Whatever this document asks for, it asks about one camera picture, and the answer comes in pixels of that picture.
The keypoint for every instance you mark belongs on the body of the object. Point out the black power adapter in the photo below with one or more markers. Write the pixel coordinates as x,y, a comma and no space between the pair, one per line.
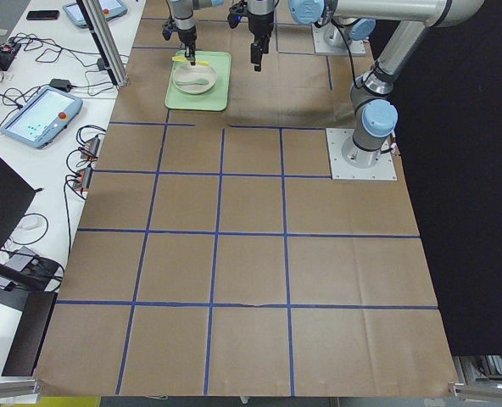
61,84

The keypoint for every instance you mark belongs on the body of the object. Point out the green plastic spoon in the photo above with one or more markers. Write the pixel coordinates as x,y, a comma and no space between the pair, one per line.
193,82

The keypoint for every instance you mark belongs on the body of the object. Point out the yellow plastic fork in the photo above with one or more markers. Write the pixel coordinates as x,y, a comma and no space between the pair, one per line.
182,59

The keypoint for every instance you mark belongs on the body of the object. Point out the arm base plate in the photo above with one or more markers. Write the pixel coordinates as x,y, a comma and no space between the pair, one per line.
328,41
350,163

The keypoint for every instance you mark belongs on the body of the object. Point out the black smartphone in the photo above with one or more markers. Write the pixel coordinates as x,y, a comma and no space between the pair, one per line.
41,15

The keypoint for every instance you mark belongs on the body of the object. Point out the near teach pendant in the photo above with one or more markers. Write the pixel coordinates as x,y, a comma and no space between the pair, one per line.
43,117

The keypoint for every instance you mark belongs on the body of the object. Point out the light green tray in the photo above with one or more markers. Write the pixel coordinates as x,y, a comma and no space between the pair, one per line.
215,99

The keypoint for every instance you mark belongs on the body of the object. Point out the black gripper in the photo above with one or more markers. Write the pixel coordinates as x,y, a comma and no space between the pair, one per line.
260,26
187,36

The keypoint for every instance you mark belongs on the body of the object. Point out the black usb hub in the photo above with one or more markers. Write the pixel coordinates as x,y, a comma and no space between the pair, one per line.
23,261

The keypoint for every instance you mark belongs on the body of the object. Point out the aluminium frame post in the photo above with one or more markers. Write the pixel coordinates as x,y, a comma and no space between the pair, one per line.
102,36

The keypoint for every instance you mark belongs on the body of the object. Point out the white round plate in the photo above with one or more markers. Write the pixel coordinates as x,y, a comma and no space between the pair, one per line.
186,72

